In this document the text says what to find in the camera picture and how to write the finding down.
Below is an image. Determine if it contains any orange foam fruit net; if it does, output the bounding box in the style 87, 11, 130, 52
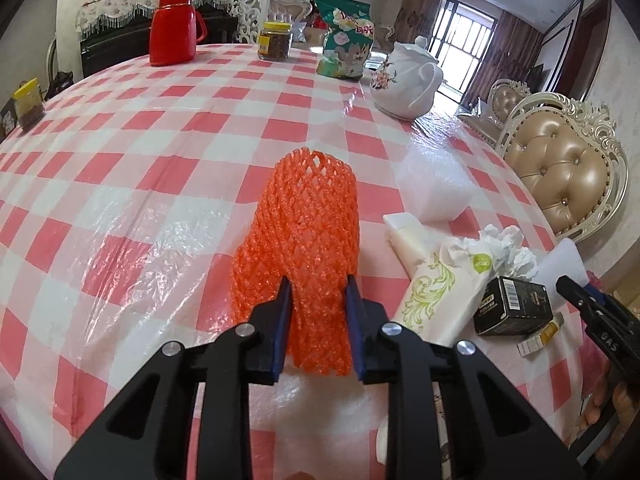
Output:
230, 146, 361, 377

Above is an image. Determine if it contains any small yellow white box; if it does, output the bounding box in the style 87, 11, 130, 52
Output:
516, 312, 566, 358

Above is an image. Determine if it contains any brown curtain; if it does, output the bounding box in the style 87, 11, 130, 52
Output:
470, 10, 543, 106
400, 0, 446, 51

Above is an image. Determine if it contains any red white checked tablecloth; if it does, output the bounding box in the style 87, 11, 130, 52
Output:
0, 42, 608, 480

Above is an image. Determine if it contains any glass balcony door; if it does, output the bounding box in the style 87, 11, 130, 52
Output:
427, 0, 500, 106

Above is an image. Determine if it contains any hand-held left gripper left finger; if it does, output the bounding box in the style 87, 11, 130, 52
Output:
54, 276, 293, 480

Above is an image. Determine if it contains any green floral tissue pack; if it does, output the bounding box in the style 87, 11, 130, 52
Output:
390, 237, 506, 348

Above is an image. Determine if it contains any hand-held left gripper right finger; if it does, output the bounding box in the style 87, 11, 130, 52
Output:
346, 275, 586, 480

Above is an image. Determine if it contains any black piano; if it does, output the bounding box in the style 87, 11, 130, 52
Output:
80, 12, 240, 81

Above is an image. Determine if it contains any black cardboard box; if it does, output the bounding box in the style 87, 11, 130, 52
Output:
472, 276, 555, 337

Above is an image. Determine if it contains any floral lace piano cover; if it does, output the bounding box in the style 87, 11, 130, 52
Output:
75, 0, 251, 41

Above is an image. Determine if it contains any white plastic packet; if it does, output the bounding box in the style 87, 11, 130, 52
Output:
383, 212, 443, 281

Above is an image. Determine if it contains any red thermos jug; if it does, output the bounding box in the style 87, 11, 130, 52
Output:
149, 0, 208, 67

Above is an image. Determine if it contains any glass jar yellow lid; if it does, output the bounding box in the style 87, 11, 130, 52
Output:
257, 21, 293, 61
12, 78, 47, 128

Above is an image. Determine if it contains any white foam sheet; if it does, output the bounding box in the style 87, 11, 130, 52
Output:
532, 237, 591, 291

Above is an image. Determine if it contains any person's right hand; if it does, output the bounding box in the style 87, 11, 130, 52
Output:
579, 360, 640, 461

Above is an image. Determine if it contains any white floral teapot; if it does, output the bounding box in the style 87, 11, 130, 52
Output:
370, 36, 445, 122

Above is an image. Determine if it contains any dark wooden door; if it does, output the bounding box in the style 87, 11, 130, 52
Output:
542, 0, 613, 96

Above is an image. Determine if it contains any white foam block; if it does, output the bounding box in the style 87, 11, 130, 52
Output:
395, 147, 478, 225

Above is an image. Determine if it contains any beige tufted ornate chair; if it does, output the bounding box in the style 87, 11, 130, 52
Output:
457, 79, 532, 141
495, 92, 630, 246

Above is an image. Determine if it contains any green snack bag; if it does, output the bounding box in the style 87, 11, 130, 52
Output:
314, 0, 377, 82

